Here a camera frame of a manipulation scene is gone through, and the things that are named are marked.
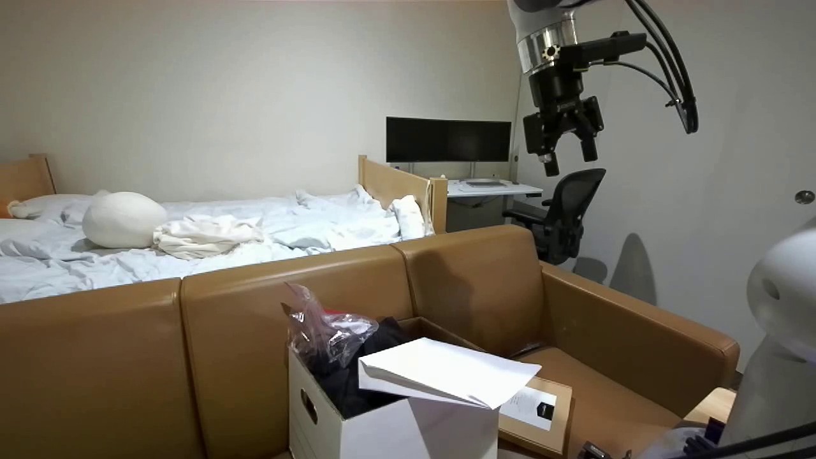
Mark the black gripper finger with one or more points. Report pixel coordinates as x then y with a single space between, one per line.
550 149
590 135

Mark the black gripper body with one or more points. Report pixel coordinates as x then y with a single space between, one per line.
556 93

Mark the white paper bag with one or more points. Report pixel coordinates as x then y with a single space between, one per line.
450 371

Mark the clear plastic bag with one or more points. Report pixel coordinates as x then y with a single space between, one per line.
321 328

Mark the white cardboard box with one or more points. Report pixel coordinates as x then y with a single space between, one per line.
374 434

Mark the tan leather sofa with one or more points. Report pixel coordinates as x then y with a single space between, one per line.
128 365

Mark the black office chair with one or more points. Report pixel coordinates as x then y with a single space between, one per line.
565 213

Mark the white desk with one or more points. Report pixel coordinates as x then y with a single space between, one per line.
488 191

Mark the black computer monitor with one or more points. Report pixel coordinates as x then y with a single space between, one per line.
448 142

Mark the white folded towel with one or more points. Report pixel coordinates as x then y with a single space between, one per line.
412 217

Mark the round metal door knob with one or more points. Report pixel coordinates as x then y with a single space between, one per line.
803 198

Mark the brown package with white label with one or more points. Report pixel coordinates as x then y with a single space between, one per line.
543 423

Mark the wooden bed with white sheets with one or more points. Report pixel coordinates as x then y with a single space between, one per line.
282 225

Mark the light wooden table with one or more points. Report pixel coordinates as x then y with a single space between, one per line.
709 406

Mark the long black metal bar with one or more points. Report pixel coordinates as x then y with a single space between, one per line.
768 439

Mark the crumpled white cloth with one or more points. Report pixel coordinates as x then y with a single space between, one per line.
204 236

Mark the round white cushion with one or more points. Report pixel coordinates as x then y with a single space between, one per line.
122 221

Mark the flat white pillow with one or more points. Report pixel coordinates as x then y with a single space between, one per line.
47 205

